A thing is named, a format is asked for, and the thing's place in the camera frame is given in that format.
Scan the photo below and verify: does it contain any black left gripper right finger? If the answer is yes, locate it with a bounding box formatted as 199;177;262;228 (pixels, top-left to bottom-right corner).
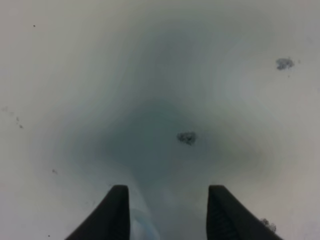
206;185;282;240

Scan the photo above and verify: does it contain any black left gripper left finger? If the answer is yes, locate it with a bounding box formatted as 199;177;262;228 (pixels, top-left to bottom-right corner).
66;185;130;240

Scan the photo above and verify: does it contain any pale blue porcelain teapot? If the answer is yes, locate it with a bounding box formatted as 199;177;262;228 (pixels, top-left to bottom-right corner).
130;208;161;240

